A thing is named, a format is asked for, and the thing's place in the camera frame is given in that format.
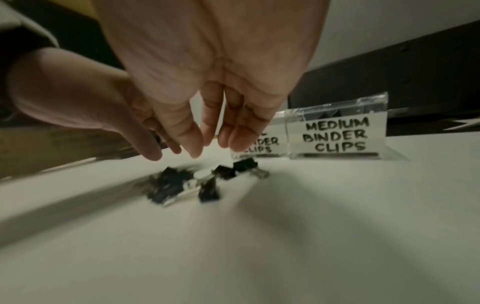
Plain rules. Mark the person's right hand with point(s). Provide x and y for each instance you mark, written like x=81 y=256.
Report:
x=195 y=47

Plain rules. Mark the person's left hand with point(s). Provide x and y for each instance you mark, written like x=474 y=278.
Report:
x=71 y=89

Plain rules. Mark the brown wooden bench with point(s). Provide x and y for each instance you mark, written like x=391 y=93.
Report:
x=56 y=148

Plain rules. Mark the clear labelled plastic box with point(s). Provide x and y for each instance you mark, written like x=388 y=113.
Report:
x=272 y=142
x=337 y=136

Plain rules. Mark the pile of black binder clips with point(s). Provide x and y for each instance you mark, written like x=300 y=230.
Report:
x=168 y=184

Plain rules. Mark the black cabinet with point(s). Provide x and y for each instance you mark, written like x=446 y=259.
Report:
x=412 y=74

